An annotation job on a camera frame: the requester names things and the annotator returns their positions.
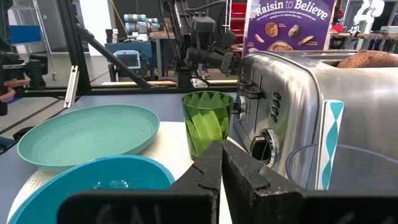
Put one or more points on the silver four-slot toaster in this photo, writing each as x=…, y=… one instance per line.
x=311, y=102

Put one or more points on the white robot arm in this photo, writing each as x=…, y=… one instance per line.
x=367, y=12

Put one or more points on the light blue grey robot arm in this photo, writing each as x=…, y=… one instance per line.
x=140, y=23

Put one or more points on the person's hand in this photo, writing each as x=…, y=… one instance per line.
x=15, y=83

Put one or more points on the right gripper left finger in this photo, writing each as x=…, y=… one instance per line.
x=199, y=186

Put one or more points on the black aluminium table frame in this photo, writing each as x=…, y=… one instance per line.
x=73, y=46

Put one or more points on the white round placemat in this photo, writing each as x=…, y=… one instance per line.
x=171, y=140

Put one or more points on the light wooden side board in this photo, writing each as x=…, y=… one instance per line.
x=161, y=83

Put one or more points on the shelf with red bins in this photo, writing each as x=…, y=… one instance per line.
x=237, y=18

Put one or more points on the shelf with blue bins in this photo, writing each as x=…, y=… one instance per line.
x=25, y=34

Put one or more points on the teach pendant with screen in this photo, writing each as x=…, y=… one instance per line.
x=128, y=59

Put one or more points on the blue cabinet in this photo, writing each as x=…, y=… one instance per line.
x=146, y=46

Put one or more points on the green faceted plastic cup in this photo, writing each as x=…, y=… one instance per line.
x=206, y=124

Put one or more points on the wooden workbench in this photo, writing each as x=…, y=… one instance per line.
x=367, y=35

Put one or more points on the purple raisin cereal box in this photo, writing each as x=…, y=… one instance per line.
x=289, y=18

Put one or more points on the mint green plate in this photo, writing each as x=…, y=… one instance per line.
x=90, y=137

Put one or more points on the silver metal bracket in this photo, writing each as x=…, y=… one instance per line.
x=72, y=87

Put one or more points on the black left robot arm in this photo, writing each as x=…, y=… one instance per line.
x=202, y=56

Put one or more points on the clear plastic cup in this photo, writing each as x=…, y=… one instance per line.
x=298, y=168

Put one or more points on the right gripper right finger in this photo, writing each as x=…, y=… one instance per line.
x=248, y=193

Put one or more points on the brown bagel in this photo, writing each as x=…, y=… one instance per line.
x=370, y=59

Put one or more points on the blue plastic bowl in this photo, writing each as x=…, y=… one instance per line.
x=77, y=180

